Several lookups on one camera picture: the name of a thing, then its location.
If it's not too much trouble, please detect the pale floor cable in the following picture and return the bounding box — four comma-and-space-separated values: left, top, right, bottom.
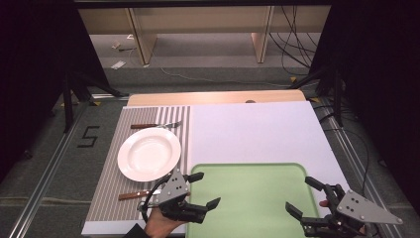
0, 196, 94, 204

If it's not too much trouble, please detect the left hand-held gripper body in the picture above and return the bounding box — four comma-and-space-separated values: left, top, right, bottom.
155, 169, 209, 224

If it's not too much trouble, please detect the aluminium floor rail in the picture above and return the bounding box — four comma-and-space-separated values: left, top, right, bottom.
8, 93, 130, 238
316, 97, 404, 238

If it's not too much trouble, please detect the white round plate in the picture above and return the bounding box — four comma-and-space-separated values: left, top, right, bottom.
117, 127, 182, 183

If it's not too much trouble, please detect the bundle of black cables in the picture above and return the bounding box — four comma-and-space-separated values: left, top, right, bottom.
268, 5, 319, 76

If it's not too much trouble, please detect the grey striped placemat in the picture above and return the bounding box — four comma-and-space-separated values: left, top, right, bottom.
86, 105, 191, 222

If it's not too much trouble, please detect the light wooden desk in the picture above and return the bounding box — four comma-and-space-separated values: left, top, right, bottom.
78, 5, 332, 65

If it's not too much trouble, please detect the white board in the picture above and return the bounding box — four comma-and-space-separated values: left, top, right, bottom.
80, 100, 351, 236

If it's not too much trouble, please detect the black stand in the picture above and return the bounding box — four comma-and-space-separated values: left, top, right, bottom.
286, 63, 345, 128
60, 70, 125, 133

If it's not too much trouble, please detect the wooden-handled knife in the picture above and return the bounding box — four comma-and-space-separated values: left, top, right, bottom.
118, 188, 162, 201

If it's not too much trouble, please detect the person's left hand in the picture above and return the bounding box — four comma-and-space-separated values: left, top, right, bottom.
144, 207, 187, 238

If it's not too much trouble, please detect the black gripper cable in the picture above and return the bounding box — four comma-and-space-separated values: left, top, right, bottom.
138, 173, 173, 223

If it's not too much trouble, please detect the person's dark left sleeve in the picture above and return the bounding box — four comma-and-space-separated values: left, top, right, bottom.
123, 223, 150, 238

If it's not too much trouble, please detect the white floor cable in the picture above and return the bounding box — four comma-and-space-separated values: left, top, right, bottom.
160, 67, 291, 88

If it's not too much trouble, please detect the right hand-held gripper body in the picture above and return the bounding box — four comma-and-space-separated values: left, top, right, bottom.
300, 182, 404, 238

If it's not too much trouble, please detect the thin black floor cable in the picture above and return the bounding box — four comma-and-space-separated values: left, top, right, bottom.
325, 112, 370, 196

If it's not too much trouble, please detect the wooden-handled fork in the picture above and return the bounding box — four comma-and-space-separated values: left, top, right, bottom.
130, 120, 183, 130

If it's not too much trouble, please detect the light wooden table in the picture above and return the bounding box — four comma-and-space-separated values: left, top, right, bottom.
127, 89, 307, 107

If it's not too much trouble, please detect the dark curtain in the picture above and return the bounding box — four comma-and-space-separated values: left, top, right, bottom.
309, 0, 420, 207
0, 0, 111, 184

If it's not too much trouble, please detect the green tray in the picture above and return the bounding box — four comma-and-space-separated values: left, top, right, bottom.
185, 162, 321, 238

